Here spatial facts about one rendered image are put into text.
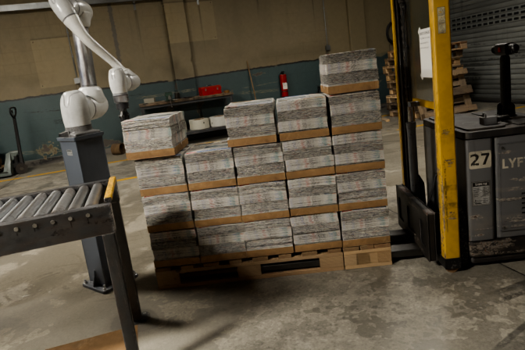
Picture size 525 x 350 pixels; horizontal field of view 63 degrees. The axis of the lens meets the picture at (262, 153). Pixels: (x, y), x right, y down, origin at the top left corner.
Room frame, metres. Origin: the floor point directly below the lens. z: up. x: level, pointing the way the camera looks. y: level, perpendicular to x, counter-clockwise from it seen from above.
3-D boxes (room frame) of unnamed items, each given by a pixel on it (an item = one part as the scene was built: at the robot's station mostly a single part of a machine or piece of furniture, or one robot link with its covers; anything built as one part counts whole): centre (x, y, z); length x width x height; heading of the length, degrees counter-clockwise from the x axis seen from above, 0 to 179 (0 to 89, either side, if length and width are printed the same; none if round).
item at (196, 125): (8.63, 1.37, 0.55); 1.80 x 0.70 x 1.09; 105
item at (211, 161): (2.65, 0.16, 0.42); 1.17 x 0.39 x 0.83; 87
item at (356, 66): (2.62, -0.56, 0.65); 0.39 x 0.30 x 1.29; 177
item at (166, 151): (2.54, 0.64, 0.86); 0.29 x 0.16 x 0.04; 86
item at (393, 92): (8.49, -3.35, 0.65); 1.33 x 0.94 x 1.30; 109
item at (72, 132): (2.69, 1.13, 1.03); 0.22 x 0.18 x 0.06; 142
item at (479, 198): (2.59, -1.36, 0.40); 0.69 x 0.55 x 0.80; 177
